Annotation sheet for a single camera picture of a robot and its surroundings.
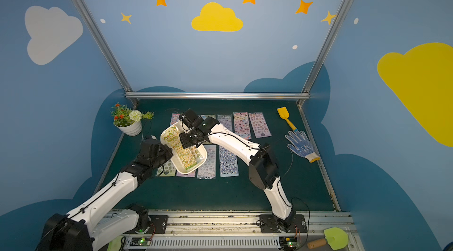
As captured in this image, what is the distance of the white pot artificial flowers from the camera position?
0.94 meters

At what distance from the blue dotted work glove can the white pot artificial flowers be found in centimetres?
86

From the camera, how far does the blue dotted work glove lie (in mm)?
976
